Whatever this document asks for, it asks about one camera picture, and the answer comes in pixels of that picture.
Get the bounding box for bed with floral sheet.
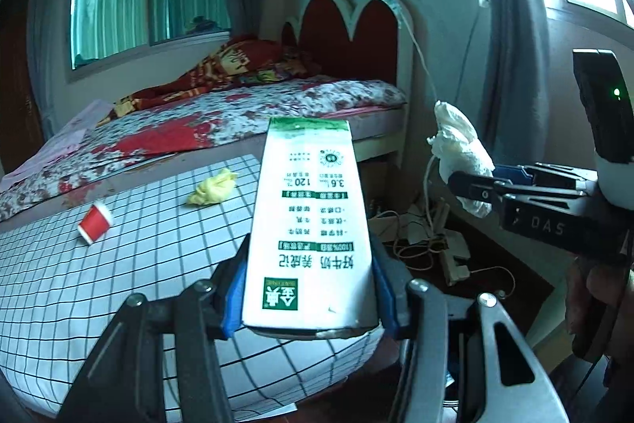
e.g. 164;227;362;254
0;78;409;223

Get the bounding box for brown wooden door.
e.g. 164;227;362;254
0;0;45;176

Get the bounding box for white black checkered tablecloth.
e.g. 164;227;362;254
0;153;384;421

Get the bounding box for red patterned blanket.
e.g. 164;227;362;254
96;34;323;126

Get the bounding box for red white headboard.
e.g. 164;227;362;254
281;0;414;107

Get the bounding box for white power strip with cables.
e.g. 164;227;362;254
369;200;516;300

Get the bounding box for red white milk carton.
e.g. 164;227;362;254
240;117;381;339

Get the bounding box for white tissue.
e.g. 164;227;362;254
427;100;496;220

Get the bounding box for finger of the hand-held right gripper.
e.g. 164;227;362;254
448;171;592;208
493;162;598;193

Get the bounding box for pink papers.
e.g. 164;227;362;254
0;101;117;191

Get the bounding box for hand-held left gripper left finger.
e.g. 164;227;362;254
57;232;251;423

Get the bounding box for red paper cup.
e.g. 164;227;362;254
78;200;113;246

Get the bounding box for white charging cable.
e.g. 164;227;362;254
391;0;441;226

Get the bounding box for person's right hand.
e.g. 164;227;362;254
565;255;634;362

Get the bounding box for crumpled yellow paper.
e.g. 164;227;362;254
187;168;239;207

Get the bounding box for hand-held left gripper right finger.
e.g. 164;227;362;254
369;237;570;423

